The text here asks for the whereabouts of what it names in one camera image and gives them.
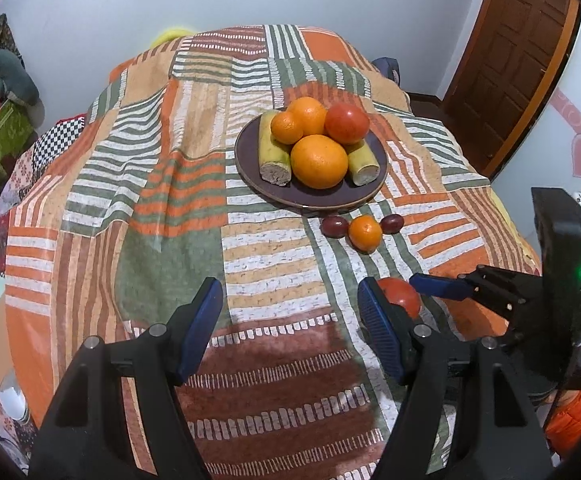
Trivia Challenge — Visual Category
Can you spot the long sugarcane piece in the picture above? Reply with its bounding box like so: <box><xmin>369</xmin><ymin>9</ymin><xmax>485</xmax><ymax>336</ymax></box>
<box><xmin>258</xmin><ymin>111</ymin><xmax>293</xmax><ymax>186</ymax></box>

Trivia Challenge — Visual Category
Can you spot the checkered cloth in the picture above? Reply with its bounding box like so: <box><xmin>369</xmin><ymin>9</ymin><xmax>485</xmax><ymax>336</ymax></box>
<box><xmin>34</xmin><ymin>115</ymin><xmax>90</xmax><ymax>172</ymax></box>

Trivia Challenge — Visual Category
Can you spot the purple plate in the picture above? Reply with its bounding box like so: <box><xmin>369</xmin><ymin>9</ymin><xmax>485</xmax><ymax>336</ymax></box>
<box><xmin>234</xmin><ymin>109</ymin><xmax>389</xmax><ymax>209</ymax></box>

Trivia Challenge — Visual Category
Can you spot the striped patchwork blanket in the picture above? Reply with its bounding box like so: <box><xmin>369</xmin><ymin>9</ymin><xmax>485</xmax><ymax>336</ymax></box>
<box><xmin>5</xmin><ymin>24</ymin><xmax>542</xmax><ymax>480</ymax></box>

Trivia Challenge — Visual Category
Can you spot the person's right forearm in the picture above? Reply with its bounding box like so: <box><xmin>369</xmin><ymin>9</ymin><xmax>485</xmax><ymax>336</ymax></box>
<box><xmin>543</xmin><ymin>375</ymin><xmax>581</xmax><ymax>453</ymax></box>

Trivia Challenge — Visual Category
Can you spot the grey purple backpack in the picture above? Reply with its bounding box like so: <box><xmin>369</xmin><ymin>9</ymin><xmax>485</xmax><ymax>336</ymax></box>
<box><xmin>373</xmin><ymin>56</ymin><xmax>403</xmax><ymax>84</ymax></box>

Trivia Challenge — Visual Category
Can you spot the brown wooden door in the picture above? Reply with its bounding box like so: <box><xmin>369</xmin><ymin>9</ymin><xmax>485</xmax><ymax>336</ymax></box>
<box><xmin>443</xmin><ymin>0</ymin><xmax>581</xmax><ymax>177</ymax></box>

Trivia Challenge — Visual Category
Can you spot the grey plush pillow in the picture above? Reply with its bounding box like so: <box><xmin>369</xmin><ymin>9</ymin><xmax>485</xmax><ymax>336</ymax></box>
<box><xmin>0</xmin><ymin>50</ymin><xmax>42</xmax><ymax>109</ymax></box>

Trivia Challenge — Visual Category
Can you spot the floral cloth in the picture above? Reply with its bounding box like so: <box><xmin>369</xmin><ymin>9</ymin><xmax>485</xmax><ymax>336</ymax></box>
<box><xmin>0</xmin><ymin>157</ymin><xmax>47</xmax><ymax>212</ymax></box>

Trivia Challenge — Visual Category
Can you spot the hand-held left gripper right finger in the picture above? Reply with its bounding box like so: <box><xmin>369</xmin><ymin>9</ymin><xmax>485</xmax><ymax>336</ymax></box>
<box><xmin>358</xmin><ymin>276</ymin><xmax>555</xmax><ymax>480</ymax></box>

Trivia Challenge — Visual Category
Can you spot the yellow round object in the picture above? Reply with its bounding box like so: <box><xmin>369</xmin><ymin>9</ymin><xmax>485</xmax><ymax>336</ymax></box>
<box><xmin>150</xmin><ymin>27</ymin><xmax>197</xmax><ymax>47</ymax></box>

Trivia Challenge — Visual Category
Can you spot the medium orange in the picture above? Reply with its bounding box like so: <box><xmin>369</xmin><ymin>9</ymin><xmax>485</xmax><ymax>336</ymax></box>
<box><xmin>288</xmin><ymin>96</ymin><xmax>328</xmax><ymax>137</ymax></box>

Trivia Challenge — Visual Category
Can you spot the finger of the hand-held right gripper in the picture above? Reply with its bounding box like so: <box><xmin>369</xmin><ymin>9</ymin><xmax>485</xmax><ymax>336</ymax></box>
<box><xmin>409</xmin><ymin>264</ymin><xmax>544</xmax><ymax>333</ymax></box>

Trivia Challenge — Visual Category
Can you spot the red tomato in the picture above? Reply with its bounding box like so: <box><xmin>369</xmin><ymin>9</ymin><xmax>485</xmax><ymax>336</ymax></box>
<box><xmin>325</xmin><ymin>104</ymin><xmax>370</xmax><ymax>145</ymax></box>
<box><xmin>378</xmin><ymin>277</ymin><xmax>422</xmax><ymax>320</ymax></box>

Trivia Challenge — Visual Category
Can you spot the large orange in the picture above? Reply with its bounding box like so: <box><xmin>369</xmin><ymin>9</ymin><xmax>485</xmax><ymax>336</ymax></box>
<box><xmin>290</xmin><ymin>135</ymin><xmax>349</xmax><ymax>190</ymax></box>

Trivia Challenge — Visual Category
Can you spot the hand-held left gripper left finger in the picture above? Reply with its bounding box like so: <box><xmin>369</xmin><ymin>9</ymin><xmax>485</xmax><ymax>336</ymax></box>
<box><xmin>28</xmin><ymin>276</ymin><xmax>224</xmax><ymax>480</ymax></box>

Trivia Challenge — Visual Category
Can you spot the small mandarin orange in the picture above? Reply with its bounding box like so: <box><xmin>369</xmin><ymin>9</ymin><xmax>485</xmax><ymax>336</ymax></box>
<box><xmin>270</xmin><ymin>111</ymin><xmax>305</xmax><ymax>145</ymax></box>
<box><xmin>348</xmin><ymin>215</ymin><xmax>384</xmax><ymax>254</ymax></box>

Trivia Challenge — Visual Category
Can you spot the short sugarcane piece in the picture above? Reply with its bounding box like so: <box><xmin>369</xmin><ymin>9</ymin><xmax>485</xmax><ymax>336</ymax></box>
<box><xmin>347</xmin><ymin>140</ymin><xmax>379</xmax><ymax>185</ymax></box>

